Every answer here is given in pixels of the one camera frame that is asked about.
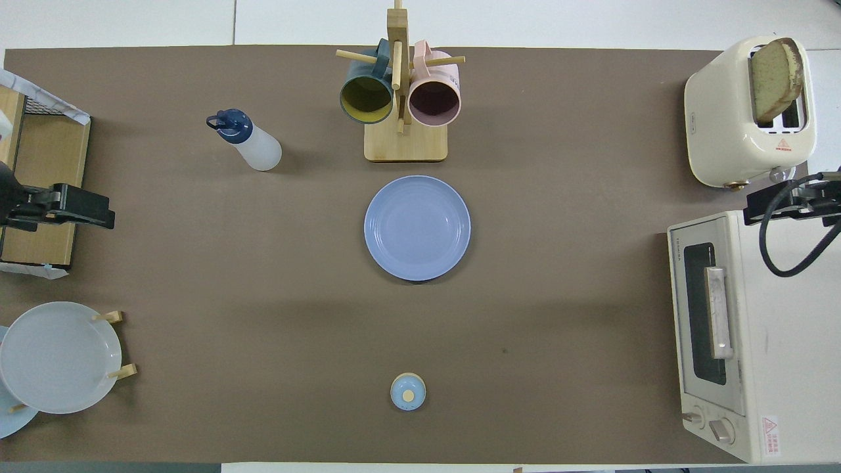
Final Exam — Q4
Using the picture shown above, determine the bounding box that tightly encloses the small blue call bell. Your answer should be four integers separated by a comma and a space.
390, 372, 427, 412

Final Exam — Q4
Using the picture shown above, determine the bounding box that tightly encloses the white toaster oven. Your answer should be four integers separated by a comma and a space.
667, 209, 841, 464

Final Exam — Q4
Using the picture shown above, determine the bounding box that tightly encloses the white bottle with blue cap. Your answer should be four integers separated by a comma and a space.
206, 109, 283, 172

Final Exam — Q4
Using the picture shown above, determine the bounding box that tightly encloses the brown table mat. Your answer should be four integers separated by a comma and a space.
0, 45, 810, 464

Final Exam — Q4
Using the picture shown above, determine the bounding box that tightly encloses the black wire basket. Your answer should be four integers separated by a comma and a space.
23, 92, 73, 119

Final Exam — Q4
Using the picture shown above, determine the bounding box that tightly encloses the wooden mug tree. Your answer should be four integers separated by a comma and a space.
336, 0, 466, 163

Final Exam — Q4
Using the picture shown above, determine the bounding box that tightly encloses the dark teal mug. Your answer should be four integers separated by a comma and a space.
339, 38, 395, 125

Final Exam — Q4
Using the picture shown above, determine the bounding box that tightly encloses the wooden plate rack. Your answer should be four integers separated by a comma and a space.
8, 311, 138, 415

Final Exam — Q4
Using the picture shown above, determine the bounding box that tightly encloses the pink mug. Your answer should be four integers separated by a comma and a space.
407, 40, 463, 128

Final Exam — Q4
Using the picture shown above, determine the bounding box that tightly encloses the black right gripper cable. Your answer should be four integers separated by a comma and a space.
760, 179, 841, 278

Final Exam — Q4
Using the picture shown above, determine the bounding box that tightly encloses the toasted bread slice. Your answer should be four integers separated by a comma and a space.
750, 38, 804, 124

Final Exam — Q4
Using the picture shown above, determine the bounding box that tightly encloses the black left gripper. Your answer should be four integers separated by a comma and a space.
0, 161, 116, 232

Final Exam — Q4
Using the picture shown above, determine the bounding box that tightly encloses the light blue round plate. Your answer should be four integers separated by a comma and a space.
0, 325, 40, 439

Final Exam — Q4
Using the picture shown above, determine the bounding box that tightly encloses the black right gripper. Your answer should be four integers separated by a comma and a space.
744, 169, 841, 227

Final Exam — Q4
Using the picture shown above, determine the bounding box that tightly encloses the grey round plate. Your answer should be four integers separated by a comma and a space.
0, 302, 123, 415

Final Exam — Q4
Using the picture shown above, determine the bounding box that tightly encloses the cream two-slot toaster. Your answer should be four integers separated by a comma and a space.
684, 35, 817, 190

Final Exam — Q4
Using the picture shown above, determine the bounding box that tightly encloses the wooden shelf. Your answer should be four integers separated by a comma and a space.
0, 85, 91, 270

